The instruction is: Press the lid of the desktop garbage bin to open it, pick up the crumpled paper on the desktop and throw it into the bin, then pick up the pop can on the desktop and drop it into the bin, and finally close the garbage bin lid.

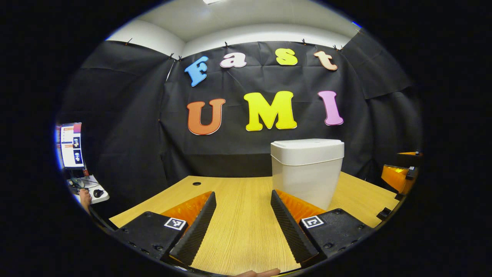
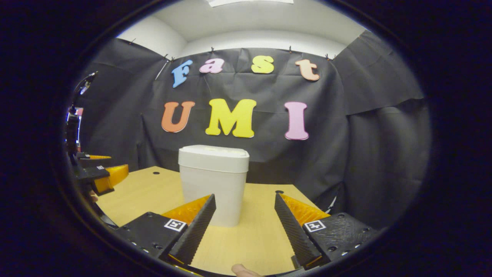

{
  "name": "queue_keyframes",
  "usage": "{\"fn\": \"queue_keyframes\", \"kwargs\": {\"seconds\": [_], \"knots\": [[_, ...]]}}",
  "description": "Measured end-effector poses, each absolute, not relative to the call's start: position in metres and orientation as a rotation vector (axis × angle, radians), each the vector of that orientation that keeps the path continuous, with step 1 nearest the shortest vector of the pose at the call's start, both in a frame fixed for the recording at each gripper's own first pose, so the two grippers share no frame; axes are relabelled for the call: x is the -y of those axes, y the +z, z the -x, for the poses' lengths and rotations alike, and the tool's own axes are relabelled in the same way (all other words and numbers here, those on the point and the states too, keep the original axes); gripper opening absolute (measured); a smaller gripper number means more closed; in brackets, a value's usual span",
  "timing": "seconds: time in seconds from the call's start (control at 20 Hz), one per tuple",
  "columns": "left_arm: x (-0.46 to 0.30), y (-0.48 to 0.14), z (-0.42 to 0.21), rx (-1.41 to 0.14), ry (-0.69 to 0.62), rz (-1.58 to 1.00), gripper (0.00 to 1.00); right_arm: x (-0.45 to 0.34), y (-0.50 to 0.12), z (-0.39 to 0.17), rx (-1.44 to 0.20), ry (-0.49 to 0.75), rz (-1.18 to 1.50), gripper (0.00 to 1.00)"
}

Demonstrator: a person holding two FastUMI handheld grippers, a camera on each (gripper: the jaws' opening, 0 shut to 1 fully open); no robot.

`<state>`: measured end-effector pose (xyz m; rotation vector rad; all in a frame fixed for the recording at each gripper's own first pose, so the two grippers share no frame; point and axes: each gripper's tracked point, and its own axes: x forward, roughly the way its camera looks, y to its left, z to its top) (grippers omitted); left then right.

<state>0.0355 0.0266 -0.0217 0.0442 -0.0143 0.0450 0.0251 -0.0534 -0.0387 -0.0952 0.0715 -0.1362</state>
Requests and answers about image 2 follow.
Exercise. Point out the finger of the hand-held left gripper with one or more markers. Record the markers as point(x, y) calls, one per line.
point(92, 159)
point(113, 175)

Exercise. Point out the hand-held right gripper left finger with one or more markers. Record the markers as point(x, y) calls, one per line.
point(196, 231)

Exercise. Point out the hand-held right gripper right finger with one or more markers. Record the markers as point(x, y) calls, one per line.
point(298, 232)

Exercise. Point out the white desktop garbage bin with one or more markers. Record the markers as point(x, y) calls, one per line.
point(213, 181)

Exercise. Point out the wooden desktop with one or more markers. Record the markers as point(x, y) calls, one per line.
point(250, 231)

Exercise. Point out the black backdrop cloth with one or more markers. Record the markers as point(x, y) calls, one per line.
point(365, 134)

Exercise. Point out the ceiling light panel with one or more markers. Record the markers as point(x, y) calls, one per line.
point(250, 2)

